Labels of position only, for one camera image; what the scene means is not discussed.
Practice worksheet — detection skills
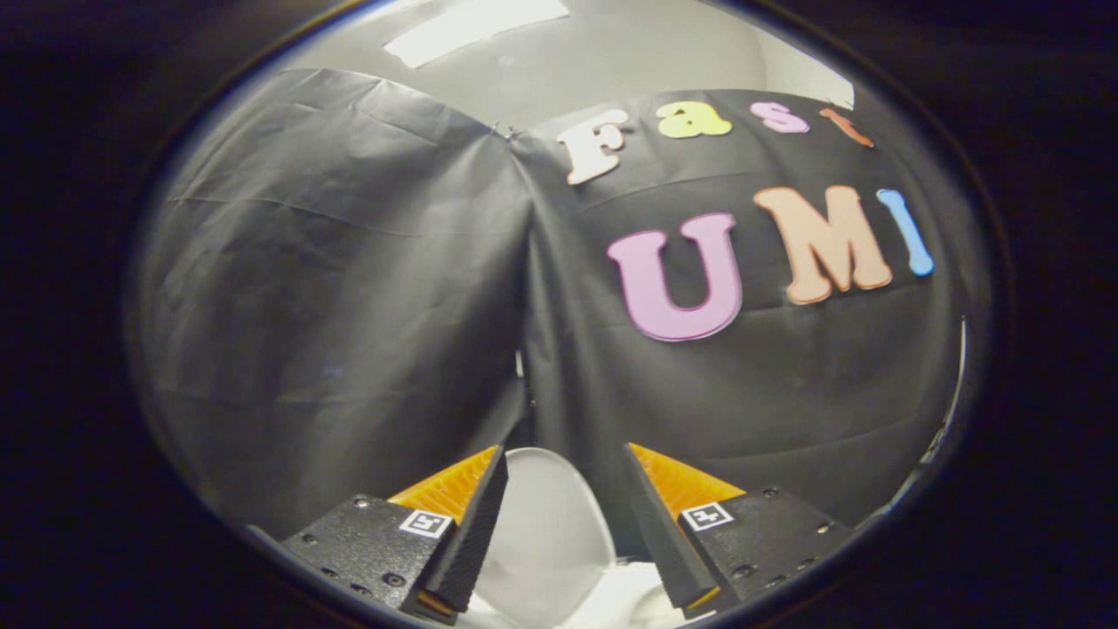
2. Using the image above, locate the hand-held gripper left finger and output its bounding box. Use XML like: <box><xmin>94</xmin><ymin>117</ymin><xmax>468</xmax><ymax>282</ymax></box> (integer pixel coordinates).
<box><xmin>278</xmin><ymin>444</ymin><xmax>510</xmax><ymax>626</ymax></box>

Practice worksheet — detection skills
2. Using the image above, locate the plain black backdrop cloth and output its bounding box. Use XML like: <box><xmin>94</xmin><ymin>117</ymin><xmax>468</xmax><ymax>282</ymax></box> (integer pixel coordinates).
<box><xmin>131</xmin><ymin>68</ymin><xmax>534</xmax><ymax>543</ymax></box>

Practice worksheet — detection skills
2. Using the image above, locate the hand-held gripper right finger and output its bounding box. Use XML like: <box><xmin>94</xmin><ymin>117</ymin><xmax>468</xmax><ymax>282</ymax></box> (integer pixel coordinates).
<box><xmin>624</xmin><ymin>442</ymin><xmax>852</xmax><ymax>619</ymax></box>

